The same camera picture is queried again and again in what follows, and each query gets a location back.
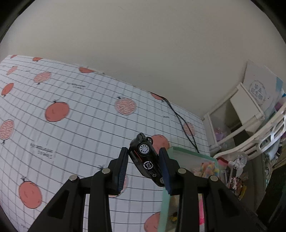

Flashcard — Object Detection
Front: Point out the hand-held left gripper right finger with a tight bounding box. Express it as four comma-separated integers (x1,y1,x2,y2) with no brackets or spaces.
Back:
158,148,267,232

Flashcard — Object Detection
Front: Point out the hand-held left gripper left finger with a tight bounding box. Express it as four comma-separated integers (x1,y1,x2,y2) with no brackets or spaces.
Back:
27,147,129,232

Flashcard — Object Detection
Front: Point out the black toy car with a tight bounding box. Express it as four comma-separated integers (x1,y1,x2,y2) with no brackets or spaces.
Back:
129,133,166,187

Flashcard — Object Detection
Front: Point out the teal cardboard box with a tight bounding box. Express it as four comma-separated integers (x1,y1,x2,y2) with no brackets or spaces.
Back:
157,146,218,232

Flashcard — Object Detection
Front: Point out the pomegranate print grid bed sheet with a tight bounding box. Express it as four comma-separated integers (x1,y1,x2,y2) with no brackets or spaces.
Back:
0,55,211,232

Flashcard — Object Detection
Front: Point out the purple toy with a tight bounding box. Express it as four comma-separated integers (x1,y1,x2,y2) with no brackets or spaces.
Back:
213,127,227,141

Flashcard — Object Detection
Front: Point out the pile of small packets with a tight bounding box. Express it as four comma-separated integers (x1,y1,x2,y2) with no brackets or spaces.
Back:
218,156,248,199

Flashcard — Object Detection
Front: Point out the crumpled white paper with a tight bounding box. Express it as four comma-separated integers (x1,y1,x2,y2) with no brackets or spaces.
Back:
233,155,247,168

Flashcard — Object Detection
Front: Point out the white shelf unit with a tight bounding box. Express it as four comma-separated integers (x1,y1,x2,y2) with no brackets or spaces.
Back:
203,82,286,161

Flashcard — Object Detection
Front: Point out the white printed board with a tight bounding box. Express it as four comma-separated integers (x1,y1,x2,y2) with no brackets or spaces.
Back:
242,59,284,112

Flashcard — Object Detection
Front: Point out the black cable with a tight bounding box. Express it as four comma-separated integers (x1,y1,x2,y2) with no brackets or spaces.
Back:
149,91,200,154

